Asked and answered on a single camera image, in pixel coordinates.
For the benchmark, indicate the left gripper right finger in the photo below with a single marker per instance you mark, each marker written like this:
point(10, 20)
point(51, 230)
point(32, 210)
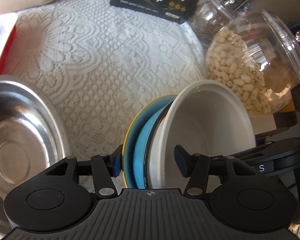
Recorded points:
point(196, 168)

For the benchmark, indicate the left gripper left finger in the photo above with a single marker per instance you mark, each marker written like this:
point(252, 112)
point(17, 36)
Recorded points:
point(104, 168)

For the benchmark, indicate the white gold-rimmed bowl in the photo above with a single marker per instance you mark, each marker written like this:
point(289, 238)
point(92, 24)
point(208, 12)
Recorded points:
point(133, 132)

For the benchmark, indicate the small white cup bowl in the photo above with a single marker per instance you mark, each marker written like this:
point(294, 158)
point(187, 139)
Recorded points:
point(205, 118)

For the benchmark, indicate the stainless steel bowl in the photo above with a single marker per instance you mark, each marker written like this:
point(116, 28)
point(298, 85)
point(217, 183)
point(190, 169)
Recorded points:
point(32, 136)

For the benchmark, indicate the blue enamel bowl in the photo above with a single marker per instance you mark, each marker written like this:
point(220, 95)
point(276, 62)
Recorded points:
point(142, 146)

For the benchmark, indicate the glass jar of peanuts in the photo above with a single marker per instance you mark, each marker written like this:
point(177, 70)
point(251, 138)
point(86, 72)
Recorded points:
point(258, 58)

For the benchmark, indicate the glass jar of seeds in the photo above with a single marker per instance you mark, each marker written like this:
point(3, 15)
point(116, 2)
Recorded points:
point(209, 17)

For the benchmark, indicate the white plastic tray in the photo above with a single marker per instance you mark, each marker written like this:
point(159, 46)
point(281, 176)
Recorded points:
point(7, 33)

